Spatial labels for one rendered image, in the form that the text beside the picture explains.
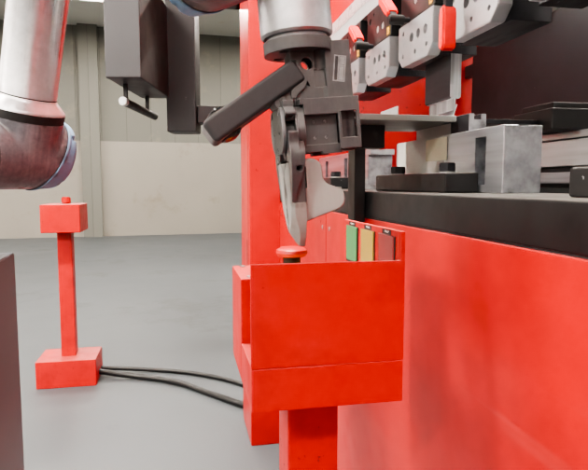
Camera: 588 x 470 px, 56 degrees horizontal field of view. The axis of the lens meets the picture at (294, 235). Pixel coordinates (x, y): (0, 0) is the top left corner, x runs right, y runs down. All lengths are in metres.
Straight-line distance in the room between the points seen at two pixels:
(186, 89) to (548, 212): 1.97
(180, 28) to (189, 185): 7.62
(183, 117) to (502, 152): 1.71
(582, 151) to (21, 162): 0.94
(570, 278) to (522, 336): 0.09
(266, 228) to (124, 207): 8.14
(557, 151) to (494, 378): 0.63
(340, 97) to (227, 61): 9.69
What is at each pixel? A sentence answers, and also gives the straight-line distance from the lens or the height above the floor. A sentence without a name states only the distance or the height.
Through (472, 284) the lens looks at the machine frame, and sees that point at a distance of 0.65.
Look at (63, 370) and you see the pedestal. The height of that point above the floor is 0.08.
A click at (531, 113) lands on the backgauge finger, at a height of 1.02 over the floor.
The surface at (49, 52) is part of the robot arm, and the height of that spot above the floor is 1.09.
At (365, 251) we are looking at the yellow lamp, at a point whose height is 0.81.
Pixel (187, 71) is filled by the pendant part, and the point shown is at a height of 1.34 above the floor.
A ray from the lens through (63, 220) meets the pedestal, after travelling 2.55.
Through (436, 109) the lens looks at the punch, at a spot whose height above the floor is 1.02.
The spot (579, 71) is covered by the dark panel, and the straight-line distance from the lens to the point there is 1.58.
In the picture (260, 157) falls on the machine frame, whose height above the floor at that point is 0.97.
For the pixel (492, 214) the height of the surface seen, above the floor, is 0.86.
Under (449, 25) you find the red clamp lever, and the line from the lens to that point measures 0.91.
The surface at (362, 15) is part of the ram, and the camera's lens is 1.41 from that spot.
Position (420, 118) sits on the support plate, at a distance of 0.94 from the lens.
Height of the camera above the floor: 0.89
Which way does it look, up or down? 5 degrees down
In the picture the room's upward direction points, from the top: straight up
